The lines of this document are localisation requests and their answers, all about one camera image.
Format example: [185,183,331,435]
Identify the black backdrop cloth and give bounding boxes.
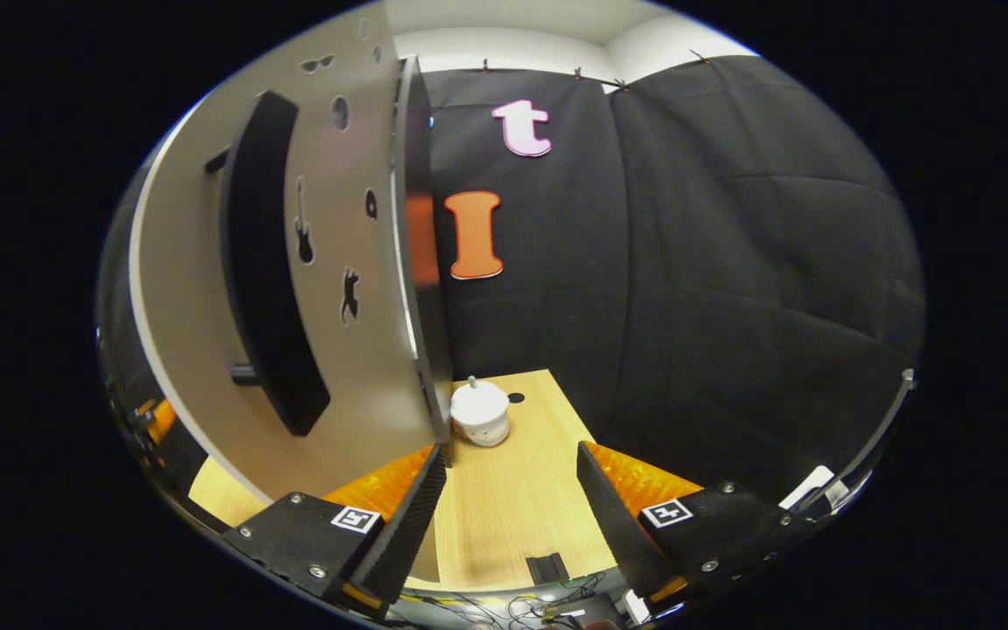
[421,54,925,504]

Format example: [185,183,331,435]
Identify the black table clamp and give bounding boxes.
[526,553,571,585]

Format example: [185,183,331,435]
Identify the white lidded jar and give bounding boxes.
[450,376,511,447]

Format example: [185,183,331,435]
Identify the thin dark metal frame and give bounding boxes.
[780,367,918,513]

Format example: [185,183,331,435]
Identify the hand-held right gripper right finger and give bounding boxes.
[576,440,820,613]

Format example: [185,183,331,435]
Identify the black door handle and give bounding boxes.
[205,90,332,437]

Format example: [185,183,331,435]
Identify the dark grey cabinet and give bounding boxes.
[390,54,454,465]

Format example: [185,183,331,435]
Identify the row of small cloth clips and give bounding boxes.
[479,48,711,93]

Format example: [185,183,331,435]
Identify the white flat panel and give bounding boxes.
[780,465,851,513]

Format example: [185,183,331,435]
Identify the beige cabinet door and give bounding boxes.
[128,4,452,508]

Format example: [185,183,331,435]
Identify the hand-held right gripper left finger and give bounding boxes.
[217,444,450,622]

